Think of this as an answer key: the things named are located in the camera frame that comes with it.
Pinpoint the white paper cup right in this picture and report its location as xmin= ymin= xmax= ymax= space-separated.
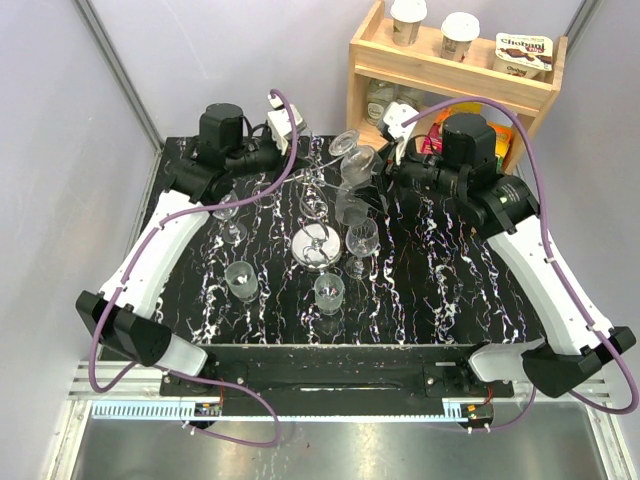
xmin=440 ymin=12 xmax=480 ymax=62

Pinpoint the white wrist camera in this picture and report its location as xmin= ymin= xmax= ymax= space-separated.
xmin=267 ymin=96 xmax=307 ymax=155
xmin=376 ymin=101 xmax=418 ymax=142

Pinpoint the white paper cup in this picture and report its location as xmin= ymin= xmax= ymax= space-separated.
xmin=390 ymin=0 xmax=428 ymax=46
xmin=440 ymin=12 xmax=480 ymax=62

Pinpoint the pink sponge box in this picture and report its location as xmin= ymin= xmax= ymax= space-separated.
xmin=421 ymin=110 xmax=449 ymax=154

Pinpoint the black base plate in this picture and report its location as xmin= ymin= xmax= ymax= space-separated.
xmin=158 ymin=343 xmax=516 ymax=417

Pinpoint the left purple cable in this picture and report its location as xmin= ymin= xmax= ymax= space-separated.
xmin=87 ymin=88 xmax=301 ymax=446

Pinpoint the clear wine glass left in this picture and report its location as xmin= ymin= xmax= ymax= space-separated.
xmin=212 ymin=206 xmax=247 ymax=245

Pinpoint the purple cable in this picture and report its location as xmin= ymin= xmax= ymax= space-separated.
xmin=87 ymin=88 xmax=301 ymax=446
xmin=402 ymin=97 xmax=634 ymax=434

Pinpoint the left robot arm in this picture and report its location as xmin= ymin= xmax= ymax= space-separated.
xmin=75 ymin=90 xmax=305 ymax=395

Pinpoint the clear wine glass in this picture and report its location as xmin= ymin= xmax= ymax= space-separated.
xmin=345 ymin=217 xmax=379 ymax=280
xmin=212 ymin=206 xmax=247 ymax=245

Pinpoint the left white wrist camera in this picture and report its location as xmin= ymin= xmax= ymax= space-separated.
xmin=267 ymin=96 xmax=307 ymax=155

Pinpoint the ribbed glass front centre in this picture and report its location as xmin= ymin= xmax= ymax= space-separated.
xmin=314 ymin=273 xmax=345 ymax=315

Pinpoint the ribbed glass front left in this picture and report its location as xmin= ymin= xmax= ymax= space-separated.
xmin=224 ymin=261 xmax=258 ymax=302

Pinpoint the chrome wine glass rack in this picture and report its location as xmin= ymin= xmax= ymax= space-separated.
xmin=255 ymin=133 xmax=342 ymax=273

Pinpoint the ribbed stemmed glass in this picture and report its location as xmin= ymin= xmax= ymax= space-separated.
xmin=335 ymin=183 xmax=368 ymax=227
xmin=329 ymin=129 xmax=374 ymax=187

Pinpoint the green orange sponge box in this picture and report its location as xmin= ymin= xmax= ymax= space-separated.
xmin=488 ymin=122 xmax=514 ymax=170

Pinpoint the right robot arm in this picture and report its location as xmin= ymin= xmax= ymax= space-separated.
xmin=356 ymin=113 xmax=639 ymax=414

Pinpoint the wooden shelf unit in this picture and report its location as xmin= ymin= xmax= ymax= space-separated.
xmin=346 ymin=1 xmax=568 ymax=148

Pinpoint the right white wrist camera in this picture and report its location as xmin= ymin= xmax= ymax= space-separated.
xmin=376 ymin=101 xmax=418 ymax=142

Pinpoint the clear wine glass centre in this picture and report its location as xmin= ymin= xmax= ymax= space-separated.
xmin=345 ymin=217 xmax=379 ymax=280

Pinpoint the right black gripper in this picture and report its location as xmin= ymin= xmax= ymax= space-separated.
xmin=348 ymin=133 xmax=466 ymax=214

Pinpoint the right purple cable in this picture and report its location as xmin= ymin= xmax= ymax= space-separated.
xmin=402 ymin=97 xmax=634 ymax=434

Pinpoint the white paper cup left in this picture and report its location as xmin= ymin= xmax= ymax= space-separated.
xmin=390 ymin=0 xmax=428 ymax=46

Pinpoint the Chobani yogurt cup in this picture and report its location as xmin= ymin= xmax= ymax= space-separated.
xmin=493 ymin=33 xmax=553 ymax=79

